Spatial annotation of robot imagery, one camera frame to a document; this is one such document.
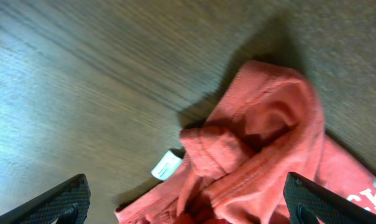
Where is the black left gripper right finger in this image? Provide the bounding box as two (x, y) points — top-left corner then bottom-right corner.
(283, 172), (376, 224)

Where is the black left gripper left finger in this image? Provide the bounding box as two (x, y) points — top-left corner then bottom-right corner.
(0, 174), (91, 224)

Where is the orange t-shirt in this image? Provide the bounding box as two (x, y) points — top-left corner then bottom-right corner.
(115, 61), (376, 223)

